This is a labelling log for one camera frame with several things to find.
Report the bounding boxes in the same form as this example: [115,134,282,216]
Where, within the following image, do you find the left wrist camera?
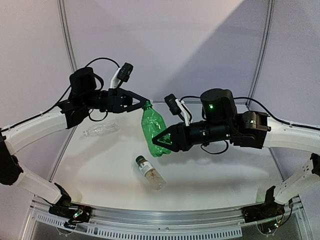
[109,62,134,89]

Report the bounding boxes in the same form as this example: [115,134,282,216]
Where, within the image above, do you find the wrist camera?
[164,93,193,127]
[109,62,134,89]

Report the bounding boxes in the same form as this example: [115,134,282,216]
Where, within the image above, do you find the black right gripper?
[150,120,231,153]

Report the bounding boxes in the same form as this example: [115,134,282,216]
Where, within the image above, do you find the aluminium frame post left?
[57,0,77,72]

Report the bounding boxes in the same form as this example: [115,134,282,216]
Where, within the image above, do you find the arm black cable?
[0,57,121,132]
[179,95,320,155]

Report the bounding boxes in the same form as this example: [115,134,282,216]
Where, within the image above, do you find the green bottle cap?
[145,100,152,106]

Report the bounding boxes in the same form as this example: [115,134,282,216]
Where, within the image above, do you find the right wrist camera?
[164,93,193,127]

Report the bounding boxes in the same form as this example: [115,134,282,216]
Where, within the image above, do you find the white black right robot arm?
[152,88,320,218]

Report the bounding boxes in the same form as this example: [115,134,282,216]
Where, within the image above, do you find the aluminium frame post right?
[248,0,275,99]

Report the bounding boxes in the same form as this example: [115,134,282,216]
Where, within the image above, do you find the green plastic bottle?
[141,104,171,158]

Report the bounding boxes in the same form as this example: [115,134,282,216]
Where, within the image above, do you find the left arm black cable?
[0,57,121,132]

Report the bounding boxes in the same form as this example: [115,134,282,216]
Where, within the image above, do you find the clear plastic bottle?
[82,120,121,137]

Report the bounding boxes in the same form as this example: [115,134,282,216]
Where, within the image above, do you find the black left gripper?
[82,87,151,113]

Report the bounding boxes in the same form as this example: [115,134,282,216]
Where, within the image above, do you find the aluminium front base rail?
[21,197,313,240]

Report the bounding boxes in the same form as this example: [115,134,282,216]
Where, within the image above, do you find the aluminium frame rail left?
[48,127,77,183]

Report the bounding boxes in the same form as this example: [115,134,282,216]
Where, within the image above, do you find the aluminium frame post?
[57,0,77,72]
[248,0,275,99]

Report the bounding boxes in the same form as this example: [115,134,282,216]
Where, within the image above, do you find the coffee bottle with dark cap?
[135,155,166,191]

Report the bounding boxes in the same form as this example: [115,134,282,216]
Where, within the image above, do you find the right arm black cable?
[179,95,320,155]

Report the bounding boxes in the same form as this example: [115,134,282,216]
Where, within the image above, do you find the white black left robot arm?
[0,63,147,217]

